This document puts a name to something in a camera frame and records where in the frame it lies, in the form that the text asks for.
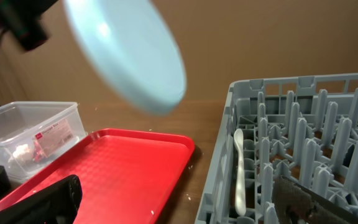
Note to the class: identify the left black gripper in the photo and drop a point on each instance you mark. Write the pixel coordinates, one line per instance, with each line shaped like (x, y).
(22, 19)

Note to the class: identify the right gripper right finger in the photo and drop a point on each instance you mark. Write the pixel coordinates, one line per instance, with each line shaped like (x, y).
(293, 203)

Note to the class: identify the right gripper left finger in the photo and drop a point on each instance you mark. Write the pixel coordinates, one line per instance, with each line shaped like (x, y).
(57, 203)

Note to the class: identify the red snack wrapper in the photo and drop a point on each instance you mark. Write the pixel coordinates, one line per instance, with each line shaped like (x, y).
(39, 154)

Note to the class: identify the white plastic spoon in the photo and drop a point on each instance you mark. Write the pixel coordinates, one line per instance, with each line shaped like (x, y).
(240, 192)

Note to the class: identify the white tissue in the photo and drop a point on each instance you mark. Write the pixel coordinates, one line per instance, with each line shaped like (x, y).
(23, 153)

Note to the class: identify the light blue plate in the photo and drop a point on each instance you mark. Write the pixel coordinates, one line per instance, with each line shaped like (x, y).
(132, 49)

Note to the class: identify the grey dishwasher rack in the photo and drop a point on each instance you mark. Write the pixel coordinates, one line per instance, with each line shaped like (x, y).
(302, 128)

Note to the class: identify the red serving tray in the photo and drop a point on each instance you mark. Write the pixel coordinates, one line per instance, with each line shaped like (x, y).
(126, 176)

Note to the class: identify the clear plastic bin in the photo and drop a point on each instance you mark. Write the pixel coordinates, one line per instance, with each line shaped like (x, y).
(56, 125)

